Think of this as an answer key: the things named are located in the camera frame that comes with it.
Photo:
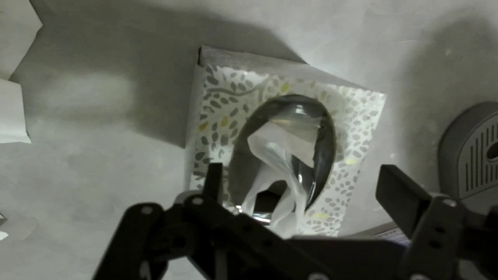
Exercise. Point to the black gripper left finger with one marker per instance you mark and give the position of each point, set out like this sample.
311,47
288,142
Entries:
180,233

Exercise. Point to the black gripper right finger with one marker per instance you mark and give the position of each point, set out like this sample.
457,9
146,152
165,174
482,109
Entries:
445,233

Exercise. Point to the white tissue sheet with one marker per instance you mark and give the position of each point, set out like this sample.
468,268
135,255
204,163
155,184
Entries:
281,142

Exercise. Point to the white cube tissue box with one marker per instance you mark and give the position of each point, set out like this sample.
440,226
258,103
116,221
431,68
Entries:
218,103

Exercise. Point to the pile of white tissues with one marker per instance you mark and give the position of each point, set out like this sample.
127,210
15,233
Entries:
12,110

